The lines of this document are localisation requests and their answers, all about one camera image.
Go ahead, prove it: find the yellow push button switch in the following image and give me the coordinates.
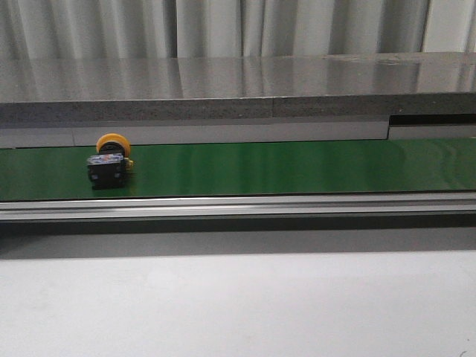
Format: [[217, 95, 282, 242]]
[[87, 133, 134, 190]]

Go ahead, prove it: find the green conveyor belt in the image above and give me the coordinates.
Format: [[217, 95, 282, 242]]
[[1, 138, 475, 202]]

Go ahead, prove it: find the grey stone counter slab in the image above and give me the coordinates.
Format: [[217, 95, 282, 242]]
[[1, 52, 475, 127]]

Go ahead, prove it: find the white pleated curtain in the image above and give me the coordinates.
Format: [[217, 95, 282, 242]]
[[1, 1, 475, 60]]

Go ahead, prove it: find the aluminium conveyor side rail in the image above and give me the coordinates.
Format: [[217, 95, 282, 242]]
[[1, 191, 475, 222]]

